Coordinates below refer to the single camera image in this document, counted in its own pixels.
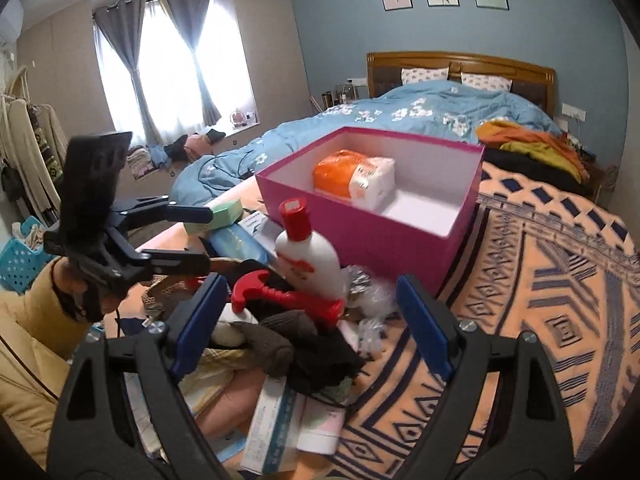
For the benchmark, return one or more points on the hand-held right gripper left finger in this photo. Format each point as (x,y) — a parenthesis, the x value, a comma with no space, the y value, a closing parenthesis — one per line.
(199,321)

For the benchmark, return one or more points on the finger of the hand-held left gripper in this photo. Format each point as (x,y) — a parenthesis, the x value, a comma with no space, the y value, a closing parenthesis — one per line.
(172,262)
(170,212)

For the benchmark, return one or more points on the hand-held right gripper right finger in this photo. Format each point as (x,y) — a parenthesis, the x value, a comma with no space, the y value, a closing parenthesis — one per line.
(426,331)

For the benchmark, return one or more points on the pink cardboard box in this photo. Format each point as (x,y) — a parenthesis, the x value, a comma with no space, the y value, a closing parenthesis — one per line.
(360,235)

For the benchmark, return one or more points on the person's left forearm yellow sleeve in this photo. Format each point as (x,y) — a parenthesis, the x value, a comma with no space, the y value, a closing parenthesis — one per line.
(30,360)

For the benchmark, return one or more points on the small white round container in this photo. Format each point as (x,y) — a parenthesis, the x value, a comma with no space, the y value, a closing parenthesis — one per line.
(231,331)

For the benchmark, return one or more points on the person's left hand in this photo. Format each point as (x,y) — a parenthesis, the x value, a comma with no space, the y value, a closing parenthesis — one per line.
(67,292)

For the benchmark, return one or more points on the brown mesh cloth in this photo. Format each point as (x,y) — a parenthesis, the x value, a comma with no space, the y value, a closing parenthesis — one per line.
(162,287)

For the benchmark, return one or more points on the green box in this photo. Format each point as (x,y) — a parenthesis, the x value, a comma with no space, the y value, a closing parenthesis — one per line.
(220,214)

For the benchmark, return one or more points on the yellow plaid cloth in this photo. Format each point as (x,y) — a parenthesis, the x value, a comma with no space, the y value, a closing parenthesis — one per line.
(215,375)

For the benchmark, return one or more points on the pile of clothes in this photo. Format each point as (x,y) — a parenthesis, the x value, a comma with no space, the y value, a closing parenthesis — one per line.
(170,152)

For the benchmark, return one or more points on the red plastic hook tool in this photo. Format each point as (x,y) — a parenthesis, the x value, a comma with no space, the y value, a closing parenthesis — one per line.
(250,286)

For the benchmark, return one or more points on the clear crumpled plastic wrap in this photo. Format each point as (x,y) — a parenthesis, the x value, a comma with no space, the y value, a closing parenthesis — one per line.
(372,297)

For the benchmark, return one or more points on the blue packet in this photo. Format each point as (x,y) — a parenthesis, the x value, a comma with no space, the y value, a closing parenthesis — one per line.
(240,246)

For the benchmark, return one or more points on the hanging clothes on rack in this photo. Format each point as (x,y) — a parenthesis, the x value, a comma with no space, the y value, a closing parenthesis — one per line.
(30,150)

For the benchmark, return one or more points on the brown knitted sock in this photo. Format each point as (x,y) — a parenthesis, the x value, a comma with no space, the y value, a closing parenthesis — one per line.
(277,342)

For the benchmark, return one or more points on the small white printed box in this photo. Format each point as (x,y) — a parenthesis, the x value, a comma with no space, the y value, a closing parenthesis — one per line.
(253,223)

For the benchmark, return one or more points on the pink cloth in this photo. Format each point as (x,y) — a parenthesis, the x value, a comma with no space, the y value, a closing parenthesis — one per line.
(227,412)

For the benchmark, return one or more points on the blue plastic basket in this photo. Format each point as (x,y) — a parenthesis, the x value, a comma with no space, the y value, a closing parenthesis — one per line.
(20,260)

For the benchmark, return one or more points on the dark brown knit glove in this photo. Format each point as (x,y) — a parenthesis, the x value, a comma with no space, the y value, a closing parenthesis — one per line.
(330,366)

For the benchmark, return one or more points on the orange patterned blanket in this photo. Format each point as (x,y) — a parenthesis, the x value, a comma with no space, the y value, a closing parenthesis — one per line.
(530,285)

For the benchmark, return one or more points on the small pink ornament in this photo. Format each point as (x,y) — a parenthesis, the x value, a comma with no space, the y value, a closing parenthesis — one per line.
(240,117)

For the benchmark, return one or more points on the white lotion bottle red cap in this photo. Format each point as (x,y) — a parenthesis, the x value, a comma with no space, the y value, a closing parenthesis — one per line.
(306,255)

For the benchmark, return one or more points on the long white carton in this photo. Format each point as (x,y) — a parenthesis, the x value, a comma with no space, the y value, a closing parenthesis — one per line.
(270,432)

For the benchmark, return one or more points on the white tube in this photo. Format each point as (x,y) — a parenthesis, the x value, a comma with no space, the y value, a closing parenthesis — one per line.
(320,430)

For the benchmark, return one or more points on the grey curtain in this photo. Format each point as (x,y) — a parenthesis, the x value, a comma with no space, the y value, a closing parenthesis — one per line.
(122,50)
(192,35)

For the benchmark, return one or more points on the orange and white tissue pack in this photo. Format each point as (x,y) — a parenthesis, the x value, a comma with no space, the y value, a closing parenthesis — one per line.
(352,175)

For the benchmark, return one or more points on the white air conditioner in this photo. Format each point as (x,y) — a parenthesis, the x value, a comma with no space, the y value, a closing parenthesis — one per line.
(10,22)

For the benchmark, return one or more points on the black folded garment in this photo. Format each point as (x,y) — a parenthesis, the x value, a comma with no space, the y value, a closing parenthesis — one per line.
(530,165)

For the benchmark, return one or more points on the row of bottles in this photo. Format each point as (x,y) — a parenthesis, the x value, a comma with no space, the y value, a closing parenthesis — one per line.
(342,92)

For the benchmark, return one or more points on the orange and yellow clothes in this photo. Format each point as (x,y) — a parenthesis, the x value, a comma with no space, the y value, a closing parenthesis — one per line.
(535,142)

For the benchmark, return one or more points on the blue floral duvet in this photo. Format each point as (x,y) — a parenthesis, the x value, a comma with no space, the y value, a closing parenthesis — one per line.
(400,110)

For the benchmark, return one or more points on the white patterned pillow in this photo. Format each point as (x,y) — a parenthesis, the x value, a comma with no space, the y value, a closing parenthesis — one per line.
(486,82)
(425,76)

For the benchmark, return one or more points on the wooden headboard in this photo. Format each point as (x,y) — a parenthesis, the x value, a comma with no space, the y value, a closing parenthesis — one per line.
(530,77)

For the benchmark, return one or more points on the white wall socket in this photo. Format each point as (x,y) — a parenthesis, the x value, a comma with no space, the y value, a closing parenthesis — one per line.
(573,111)

